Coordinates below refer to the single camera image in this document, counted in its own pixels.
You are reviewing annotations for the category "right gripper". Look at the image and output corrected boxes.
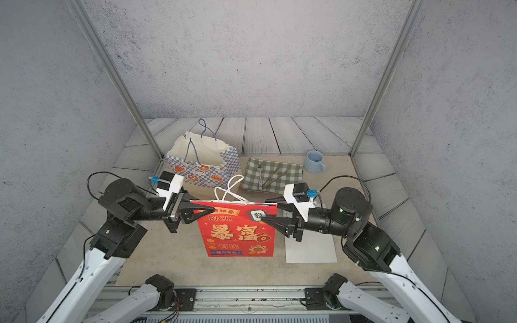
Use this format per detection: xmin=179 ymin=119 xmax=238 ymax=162
xmin=264 ymin=194 xmax=356 ymax=244

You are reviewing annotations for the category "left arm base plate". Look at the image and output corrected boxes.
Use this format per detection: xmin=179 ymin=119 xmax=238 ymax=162
xmin=174 ymin=288 xmax=197 ymax=312

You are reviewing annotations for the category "white Happy Every Day bag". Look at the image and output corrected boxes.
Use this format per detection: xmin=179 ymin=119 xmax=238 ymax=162
xmin=284 ymin=231 xmax=337 ymax=264

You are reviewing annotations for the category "metal spoon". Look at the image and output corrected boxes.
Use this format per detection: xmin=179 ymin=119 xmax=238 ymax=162
xmin=257 ymin=162 xmax=264 ymax=190

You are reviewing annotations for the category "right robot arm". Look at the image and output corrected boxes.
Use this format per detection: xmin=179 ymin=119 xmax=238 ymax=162
xmin=261 ymin=182 xmax=459 ymax=322

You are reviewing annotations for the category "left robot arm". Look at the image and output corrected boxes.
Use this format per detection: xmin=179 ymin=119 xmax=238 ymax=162
xmin=39 ymin=174 xmax=215 ymax=322

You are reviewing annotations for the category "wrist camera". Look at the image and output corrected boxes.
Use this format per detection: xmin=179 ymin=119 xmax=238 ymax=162
xmin=283 ymin=182 xmax=318 ymax=222
xmin=149 ymin=171 xmax=184 ymax=211

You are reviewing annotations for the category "right frame post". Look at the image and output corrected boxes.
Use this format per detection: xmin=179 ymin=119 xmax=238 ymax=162
xmin=350 ymin=0 xmax=425 ymax=159

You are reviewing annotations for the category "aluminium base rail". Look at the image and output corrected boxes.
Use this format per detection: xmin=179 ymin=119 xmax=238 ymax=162
xmin=84 ymin=284 xmax=425 ymax=323

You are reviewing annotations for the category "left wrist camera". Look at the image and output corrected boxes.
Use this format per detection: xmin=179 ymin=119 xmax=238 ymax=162
xmin=149 ymin=171 xmax=184 ymax=211

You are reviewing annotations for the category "red paper gift bag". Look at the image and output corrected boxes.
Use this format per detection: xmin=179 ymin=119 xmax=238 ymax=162
xmin=195 ymin=175 xmax=277 ymax=258

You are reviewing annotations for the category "blue checkered paper bag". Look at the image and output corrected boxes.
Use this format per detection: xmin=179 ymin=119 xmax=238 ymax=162
xmin=165 ymin=118 xmax=241 ymax=188

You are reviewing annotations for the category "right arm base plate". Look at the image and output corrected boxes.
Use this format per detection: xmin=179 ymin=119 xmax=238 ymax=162
xmin=300 ymin=287 xmax=328 ymax=311

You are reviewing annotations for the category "left frame post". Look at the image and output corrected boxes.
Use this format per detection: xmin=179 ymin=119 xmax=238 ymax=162
xmin=66 ymin=0 xmax=164 ymax=161

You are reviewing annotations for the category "frame post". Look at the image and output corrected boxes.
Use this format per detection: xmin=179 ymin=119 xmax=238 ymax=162
xmin=66 ymin=0 xmax=164 ymax=161
xmin=350 ymin=0 xmax=425 ymax=159

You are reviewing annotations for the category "light blue mug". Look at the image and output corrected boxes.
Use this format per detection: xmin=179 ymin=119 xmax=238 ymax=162
xmin=304 ymin=150 xmax=327 ymax=173

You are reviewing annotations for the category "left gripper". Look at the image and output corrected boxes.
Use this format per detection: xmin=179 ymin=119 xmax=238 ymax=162
xmin=128 ymin=188 xmax=213 ymax=237

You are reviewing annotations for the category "green checkered cloth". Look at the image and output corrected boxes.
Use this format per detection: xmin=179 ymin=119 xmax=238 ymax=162
xmin=241 ymin=158 xmax=303 ymax=195

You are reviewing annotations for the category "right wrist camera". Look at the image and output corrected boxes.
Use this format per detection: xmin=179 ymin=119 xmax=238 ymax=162
xmin=283 ymin=182 xmax=318 ymax=222

